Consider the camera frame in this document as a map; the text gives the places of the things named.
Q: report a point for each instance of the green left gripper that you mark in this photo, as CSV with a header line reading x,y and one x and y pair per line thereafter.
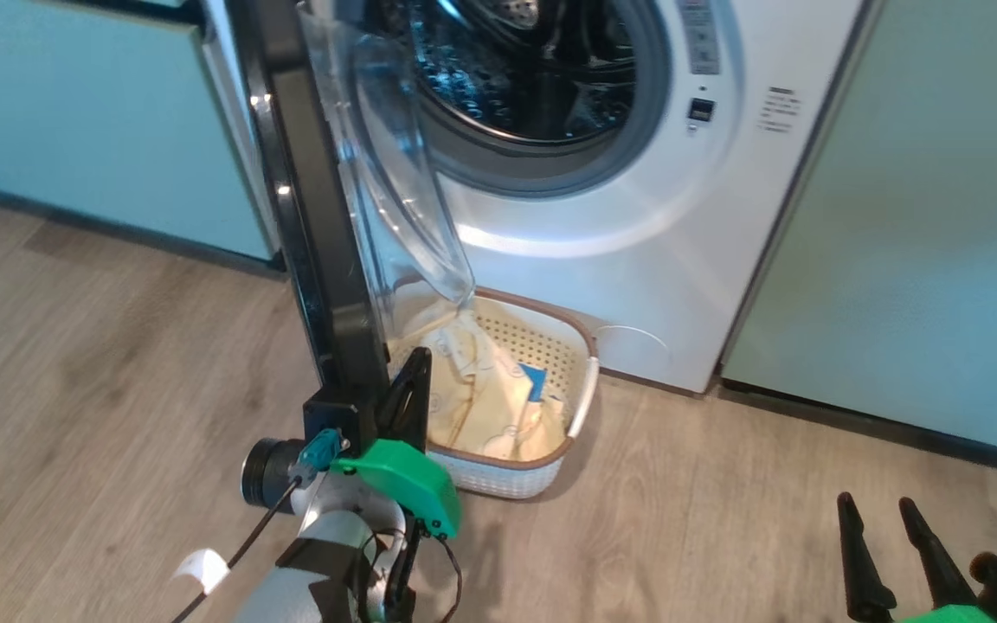
x,y
403,480

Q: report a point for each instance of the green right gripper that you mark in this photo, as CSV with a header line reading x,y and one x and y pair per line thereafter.
x,y
953,616

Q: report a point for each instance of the yellow bear-print garment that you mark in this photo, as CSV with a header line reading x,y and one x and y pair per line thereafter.
x,y
481,407

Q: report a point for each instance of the blue garment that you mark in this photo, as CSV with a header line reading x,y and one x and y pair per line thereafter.
x,y
535,382

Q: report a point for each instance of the black round glass washer door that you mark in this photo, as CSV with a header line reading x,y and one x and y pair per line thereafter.
x,y
317,216

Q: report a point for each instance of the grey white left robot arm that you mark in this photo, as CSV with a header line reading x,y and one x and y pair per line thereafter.
x,y
325,554

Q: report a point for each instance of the white front-load washing machine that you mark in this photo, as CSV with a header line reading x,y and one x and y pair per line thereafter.
x,y
637,216

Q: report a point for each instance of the cream laundry basket brown rim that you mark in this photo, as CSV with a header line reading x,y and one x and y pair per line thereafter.
x,y
507,480

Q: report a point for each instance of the grey instruction sticker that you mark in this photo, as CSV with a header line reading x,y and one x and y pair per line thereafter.
x,y
700,39

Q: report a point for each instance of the small printed text sticker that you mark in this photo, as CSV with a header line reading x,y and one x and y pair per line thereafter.
x,y
781,109

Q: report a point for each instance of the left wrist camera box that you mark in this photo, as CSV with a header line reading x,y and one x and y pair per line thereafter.
x,y
338,415

